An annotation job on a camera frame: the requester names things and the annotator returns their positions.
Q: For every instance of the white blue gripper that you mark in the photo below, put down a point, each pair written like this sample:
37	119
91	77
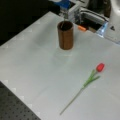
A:
71	7

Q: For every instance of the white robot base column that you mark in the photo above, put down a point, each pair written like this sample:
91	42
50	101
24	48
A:
112	31

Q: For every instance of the orange block on rail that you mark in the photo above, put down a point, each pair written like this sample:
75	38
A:
82	28

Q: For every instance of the brown wooden cylinder vase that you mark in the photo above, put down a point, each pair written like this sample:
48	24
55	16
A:
65	36

